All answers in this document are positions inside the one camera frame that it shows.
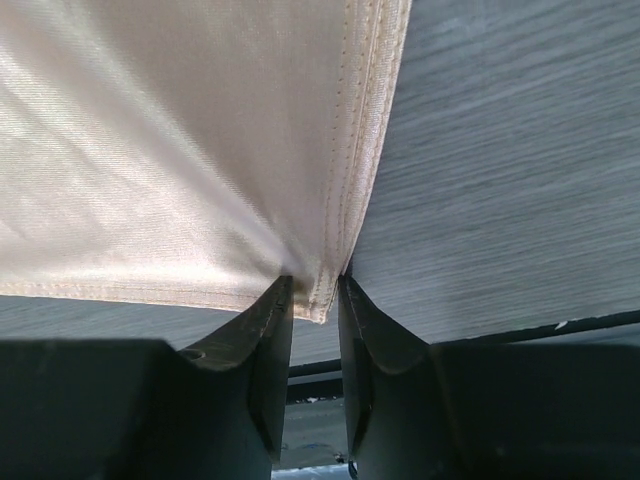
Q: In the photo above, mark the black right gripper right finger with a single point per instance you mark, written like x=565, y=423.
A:
x=479, y=410

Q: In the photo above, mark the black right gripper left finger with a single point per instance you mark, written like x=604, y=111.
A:
x=140, y=409

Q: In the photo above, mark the beige satin napkin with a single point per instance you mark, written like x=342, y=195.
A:
x=190, y=152

